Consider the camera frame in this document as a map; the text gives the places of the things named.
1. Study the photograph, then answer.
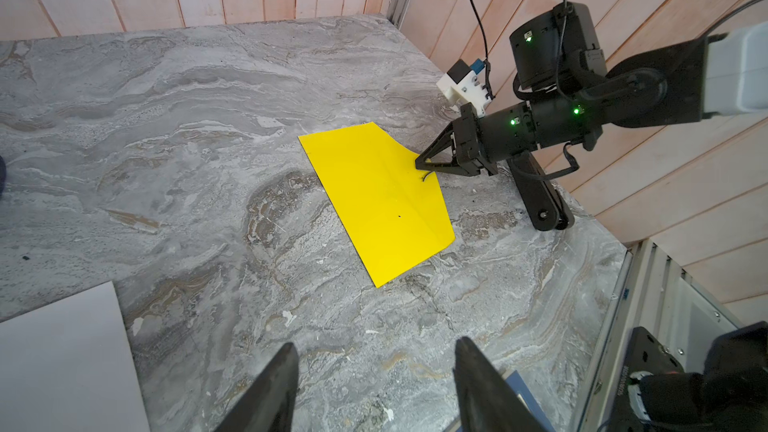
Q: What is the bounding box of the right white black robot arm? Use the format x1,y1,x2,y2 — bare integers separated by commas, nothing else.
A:
415,2,767,184

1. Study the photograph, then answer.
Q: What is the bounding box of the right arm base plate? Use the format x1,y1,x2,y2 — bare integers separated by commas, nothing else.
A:
605,326,768,432

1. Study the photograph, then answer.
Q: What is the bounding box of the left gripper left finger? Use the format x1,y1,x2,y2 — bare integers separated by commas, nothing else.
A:
215,342,299,432

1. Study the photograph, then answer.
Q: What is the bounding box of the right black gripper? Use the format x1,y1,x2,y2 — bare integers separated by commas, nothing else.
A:
415,103,528,177

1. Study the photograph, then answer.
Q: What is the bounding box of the yellow envelope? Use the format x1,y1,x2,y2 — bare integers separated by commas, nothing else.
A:
299,123,455,287

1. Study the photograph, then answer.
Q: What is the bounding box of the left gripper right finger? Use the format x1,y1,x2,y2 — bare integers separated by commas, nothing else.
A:
453,336,545,432

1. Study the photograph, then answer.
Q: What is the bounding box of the red white letter card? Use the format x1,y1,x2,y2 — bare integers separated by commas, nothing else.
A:
1,282,149,431

